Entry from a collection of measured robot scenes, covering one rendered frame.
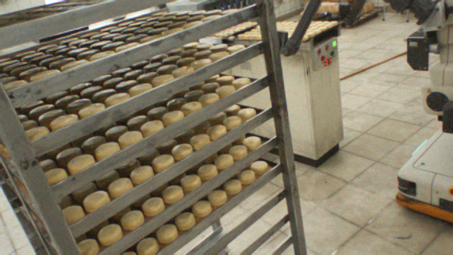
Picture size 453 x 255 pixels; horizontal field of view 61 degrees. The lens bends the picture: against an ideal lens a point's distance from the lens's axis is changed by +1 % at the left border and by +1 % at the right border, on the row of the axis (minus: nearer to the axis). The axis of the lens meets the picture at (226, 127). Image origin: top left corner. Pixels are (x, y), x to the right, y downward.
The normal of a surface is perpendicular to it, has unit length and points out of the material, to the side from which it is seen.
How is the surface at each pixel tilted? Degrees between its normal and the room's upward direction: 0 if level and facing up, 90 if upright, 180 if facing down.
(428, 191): 90
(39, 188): 90
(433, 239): 0
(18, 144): 90
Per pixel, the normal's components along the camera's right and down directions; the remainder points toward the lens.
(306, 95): -0.72, 0.41
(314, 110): 0.67, 0.19
